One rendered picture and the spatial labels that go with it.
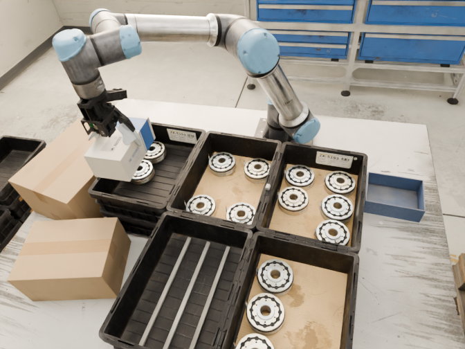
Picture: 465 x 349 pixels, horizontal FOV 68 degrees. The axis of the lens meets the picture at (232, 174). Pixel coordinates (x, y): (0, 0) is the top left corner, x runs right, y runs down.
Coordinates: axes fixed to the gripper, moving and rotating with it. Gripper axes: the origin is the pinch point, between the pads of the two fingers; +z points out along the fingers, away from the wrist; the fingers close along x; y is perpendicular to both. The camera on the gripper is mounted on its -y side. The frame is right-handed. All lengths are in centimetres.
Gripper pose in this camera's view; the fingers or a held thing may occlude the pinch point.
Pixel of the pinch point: (120, 142)
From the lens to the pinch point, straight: 112.7
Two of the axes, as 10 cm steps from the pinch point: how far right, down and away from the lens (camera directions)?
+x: 9.7, 1.3, -2.3
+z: 0.9, 6.7, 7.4
